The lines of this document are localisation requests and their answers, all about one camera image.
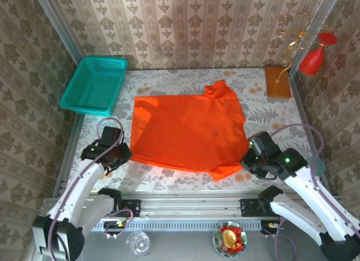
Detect teal plastic cup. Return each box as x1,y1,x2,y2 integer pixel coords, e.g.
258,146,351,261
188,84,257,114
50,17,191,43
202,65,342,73
306,156,326,176

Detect floral patterned plate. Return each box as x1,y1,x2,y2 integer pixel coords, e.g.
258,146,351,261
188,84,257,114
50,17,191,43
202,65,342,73
212,220,248,258

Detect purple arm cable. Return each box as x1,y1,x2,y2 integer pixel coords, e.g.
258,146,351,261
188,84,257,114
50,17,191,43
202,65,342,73
271,123,360,261
47,117,133,261

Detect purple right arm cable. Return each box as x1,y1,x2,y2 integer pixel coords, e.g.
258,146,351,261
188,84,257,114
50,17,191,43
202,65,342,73
271,123,360,261

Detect aluminium frame post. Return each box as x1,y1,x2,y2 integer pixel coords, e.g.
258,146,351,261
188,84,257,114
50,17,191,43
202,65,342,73
32,0,83,65
289,0,343,76

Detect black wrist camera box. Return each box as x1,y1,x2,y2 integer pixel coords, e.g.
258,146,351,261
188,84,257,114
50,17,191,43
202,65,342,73
249,131,279,156
100,125,124,145

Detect gold curly wire ornament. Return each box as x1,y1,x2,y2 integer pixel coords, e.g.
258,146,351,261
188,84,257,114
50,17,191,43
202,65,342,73
263,12,332,99

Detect orange t-shirt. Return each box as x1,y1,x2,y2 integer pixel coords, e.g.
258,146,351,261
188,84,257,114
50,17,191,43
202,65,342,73
129,79,248,182

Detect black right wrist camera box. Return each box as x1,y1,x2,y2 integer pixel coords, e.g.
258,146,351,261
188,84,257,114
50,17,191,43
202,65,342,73
249,131,279,156

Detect grey slotted cable duct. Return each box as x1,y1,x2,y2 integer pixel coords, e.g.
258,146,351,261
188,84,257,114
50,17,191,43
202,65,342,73
49,219,262,231

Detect red gold snack packet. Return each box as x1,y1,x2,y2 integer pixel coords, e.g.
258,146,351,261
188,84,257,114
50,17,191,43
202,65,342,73
220,226,244,252

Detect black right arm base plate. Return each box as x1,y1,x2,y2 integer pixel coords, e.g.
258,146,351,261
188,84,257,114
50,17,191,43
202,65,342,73
240,198,293,218

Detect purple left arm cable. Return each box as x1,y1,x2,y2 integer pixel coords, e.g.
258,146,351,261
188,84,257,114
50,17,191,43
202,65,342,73
47,117,133,261

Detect clear glass bowl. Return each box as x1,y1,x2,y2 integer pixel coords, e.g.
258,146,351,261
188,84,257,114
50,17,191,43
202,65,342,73
125,231,151,258

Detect aluminium mounting rail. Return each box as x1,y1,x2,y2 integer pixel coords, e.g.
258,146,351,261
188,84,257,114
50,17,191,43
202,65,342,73
42,189,347,219

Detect red wine glass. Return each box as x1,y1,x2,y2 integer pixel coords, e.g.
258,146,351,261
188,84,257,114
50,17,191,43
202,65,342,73
299,32,338,76

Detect floral patterned table cover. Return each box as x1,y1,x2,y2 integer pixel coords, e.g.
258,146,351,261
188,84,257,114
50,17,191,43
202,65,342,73
66,68,324,192

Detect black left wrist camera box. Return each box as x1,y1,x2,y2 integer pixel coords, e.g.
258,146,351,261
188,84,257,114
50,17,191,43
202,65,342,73
100,125,124,145

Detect teal plastic basket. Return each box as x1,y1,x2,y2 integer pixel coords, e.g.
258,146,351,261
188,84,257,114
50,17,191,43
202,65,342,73
58,56,129,117

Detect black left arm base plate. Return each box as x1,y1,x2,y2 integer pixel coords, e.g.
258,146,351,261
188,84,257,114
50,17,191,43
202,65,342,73
90,199,141,218

